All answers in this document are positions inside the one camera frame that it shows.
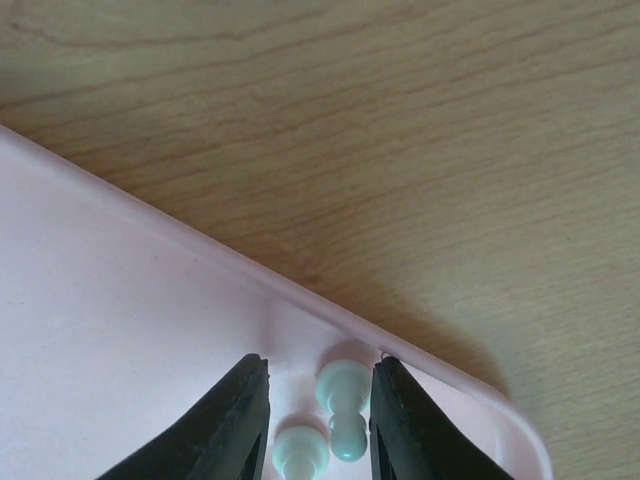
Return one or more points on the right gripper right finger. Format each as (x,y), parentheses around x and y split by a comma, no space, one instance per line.
(412,438)

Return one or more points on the pink plastic tray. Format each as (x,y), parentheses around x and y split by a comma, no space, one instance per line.
(116,319)

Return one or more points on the white pawn chess piece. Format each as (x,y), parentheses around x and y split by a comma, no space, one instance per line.
(343,389)
(300,453)

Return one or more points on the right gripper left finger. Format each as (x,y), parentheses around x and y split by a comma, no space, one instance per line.
(222,436)

